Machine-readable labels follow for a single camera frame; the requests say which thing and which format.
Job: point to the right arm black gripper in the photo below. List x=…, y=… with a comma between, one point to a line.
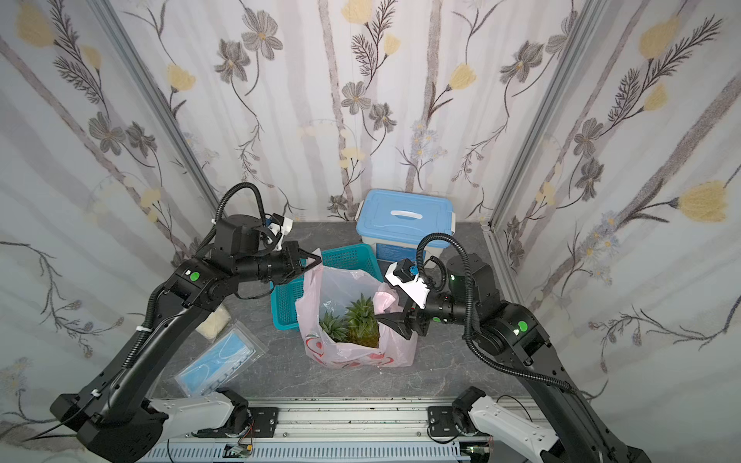
x=414, y=315

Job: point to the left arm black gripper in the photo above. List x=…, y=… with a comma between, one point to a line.
x=292, y=261

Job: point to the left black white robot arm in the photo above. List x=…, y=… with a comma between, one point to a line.
x=113, y=416

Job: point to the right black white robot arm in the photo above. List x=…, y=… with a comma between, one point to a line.
x=445, y=284

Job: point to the teal plastic basket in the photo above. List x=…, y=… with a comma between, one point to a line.
x=354, y=257

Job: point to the white storage box blue lid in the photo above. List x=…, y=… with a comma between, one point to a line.
x=393, y=223

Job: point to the white cotton packet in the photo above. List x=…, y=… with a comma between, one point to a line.
x=214, y=324

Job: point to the blue face masks packet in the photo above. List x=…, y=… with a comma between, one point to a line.
x=234, y=351

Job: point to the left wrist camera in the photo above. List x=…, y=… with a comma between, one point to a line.
x=279, y=228

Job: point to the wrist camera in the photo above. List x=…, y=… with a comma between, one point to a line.
x=279, y=228
x=404, y=275

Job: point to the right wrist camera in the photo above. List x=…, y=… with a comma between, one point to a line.
x=404, y=275

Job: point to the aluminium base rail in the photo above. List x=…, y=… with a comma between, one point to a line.
x=396, y=429

